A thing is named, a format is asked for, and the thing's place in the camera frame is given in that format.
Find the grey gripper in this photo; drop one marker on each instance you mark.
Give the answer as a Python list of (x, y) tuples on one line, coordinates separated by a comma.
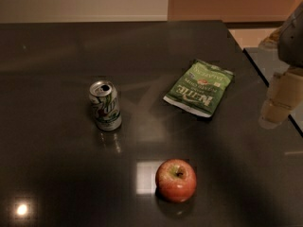
[(292, 43)]

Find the red yellow apple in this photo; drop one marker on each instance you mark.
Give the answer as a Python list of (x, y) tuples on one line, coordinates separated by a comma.
[(176, 180)]

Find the green jalapeno chip bag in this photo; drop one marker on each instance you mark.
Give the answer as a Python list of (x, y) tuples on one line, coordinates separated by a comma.
[(200, 90)]

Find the green white soda can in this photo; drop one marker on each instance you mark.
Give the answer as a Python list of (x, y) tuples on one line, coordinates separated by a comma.
[(105, 105)]

